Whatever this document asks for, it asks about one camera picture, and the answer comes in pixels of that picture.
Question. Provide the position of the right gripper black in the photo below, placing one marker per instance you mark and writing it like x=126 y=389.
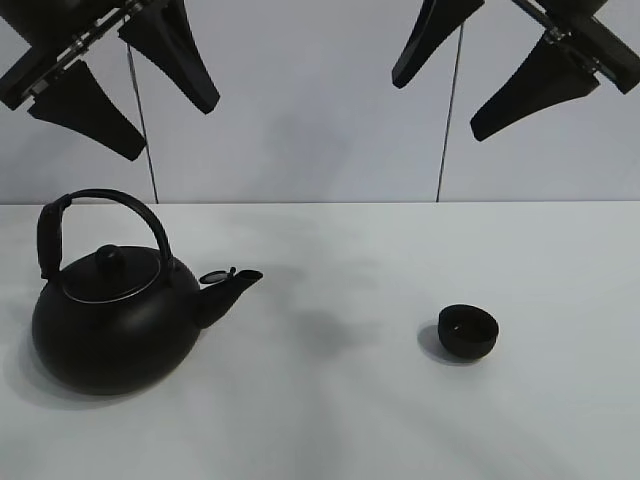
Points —
x=550 y=75

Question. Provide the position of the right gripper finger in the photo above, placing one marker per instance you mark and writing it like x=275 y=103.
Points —
x=436 y=21

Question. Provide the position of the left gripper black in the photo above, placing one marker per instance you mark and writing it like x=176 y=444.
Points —
x=159 y=30

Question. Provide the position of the black round teapot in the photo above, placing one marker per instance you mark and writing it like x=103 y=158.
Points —
x=123 y=317

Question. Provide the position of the small black teacup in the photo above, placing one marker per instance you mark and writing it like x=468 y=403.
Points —
x=467 y=332

